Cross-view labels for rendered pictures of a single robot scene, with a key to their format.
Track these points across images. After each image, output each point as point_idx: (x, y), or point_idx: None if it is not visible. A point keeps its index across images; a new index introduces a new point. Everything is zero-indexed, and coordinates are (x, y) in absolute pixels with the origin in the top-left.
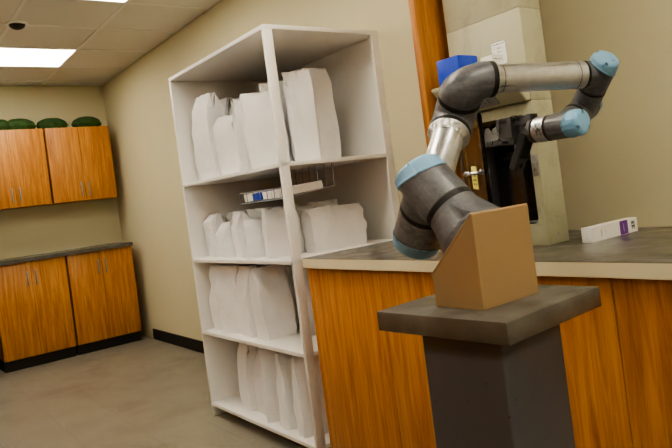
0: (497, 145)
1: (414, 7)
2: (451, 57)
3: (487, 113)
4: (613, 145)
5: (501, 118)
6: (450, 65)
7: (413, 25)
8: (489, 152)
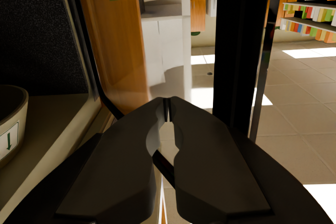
0: (260, 206)
1: (164, 209)
2: (161, 216)
3: (67, 151)
4: None
5: (33, 169)
6: (160, 203)
7: (163, 191)
8: (2, 41)
